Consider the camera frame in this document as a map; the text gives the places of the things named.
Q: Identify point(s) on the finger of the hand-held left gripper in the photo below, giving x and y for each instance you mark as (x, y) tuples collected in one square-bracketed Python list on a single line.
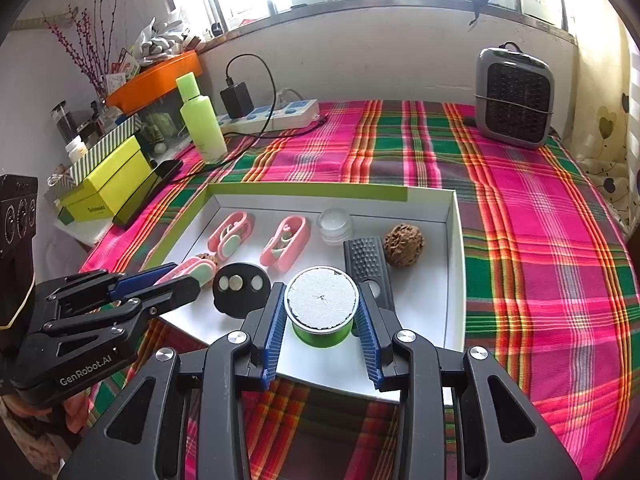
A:
[(135, 280), (175, 290)]

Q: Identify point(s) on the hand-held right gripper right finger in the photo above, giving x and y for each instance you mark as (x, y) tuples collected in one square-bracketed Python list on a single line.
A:
[(367, 335)]

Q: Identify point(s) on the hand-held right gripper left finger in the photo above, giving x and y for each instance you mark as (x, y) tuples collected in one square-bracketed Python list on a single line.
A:
[(274, 330)]

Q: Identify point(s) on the pink clip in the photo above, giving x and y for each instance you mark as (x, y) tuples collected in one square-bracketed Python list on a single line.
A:
[(230, 232), (192, 267), (285, 242)]

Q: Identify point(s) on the small brown walnut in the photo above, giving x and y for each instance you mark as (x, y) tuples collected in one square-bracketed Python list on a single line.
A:
[(207, 259)]

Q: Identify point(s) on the black disc with silver buttons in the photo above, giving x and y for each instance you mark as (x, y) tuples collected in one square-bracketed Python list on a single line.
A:
[(240, 300)]

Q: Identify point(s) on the green stand with white top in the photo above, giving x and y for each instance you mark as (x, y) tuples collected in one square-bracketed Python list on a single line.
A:
[(320, 300)]

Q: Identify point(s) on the green and white shallow box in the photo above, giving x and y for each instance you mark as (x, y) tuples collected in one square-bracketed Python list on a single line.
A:
[(425, 300)]

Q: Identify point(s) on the large brown walnut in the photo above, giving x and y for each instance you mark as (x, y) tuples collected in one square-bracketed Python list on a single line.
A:
[(404, 242)]

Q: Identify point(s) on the small clear jar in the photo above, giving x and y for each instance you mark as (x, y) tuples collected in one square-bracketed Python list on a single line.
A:
[(334, 225)]

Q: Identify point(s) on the person's left forearm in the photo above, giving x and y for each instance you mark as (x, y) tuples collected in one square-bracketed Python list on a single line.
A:
[(30, 440)]

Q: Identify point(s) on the person's left hand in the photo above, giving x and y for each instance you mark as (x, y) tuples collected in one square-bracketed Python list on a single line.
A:
[(75, 412)]

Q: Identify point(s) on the white side table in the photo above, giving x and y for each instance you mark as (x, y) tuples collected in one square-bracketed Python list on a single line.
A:
[(80, 232)]

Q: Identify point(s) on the black phone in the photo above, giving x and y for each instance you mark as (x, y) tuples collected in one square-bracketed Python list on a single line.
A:
[(145, 190)]

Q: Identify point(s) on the small dark green box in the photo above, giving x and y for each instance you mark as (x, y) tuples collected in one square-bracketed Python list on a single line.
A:
[(65, 216)]

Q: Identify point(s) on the yellow-green box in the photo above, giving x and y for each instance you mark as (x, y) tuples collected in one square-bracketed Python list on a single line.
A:
[(107, 187)]

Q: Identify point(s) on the green white striped box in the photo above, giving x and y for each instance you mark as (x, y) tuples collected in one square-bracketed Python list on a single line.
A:
[(105, 145)]

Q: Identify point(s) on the small white bottle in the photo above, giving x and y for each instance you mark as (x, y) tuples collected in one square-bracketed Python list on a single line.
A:
[(77, 149)]

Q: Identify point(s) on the glass tank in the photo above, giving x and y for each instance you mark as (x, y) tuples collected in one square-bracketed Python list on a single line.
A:
[(162, 125)]

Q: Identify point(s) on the light green bottle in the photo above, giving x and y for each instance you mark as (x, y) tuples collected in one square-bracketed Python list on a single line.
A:
[(202, 125)]

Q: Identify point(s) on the pink green plaid cloth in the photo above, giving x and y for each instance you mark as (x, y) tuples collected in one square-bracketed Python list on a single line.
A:
[(525, 260)]

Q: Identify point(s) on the dark glass jar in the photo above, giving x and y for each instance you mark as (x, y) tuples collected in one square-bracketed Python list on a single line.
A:
[(64, 120)]

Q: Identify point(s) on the black charger adapter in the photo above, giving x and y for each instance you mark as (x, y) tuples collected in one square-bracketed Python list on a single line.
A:
[(237, 100)]

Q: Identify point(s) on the orange box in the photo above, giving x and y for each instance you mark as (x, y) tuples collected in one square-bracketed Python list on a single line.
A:
[(150, 80)]

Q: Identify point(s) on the white power strip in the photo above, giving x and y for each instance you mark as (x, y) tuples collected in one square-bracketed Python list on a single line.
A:
[(285, 114)]

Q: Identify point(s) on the red flower branches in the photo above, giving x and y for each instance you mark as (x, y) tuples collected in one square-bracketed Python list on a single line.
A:
[(82, 40)]

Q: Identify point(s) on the pile of white packets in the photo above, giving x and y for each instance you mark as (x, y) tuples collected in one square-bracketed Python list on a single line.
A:
[(160, 35)]

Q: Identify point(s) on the grey space heater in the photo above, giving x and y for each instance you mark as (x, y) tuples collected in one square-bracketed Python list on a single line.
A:
[(517, 95)]

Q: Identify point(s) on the heart print curtain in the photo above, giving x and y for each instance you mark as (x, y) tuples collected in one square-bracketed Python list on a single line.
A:
[(610, 150)]

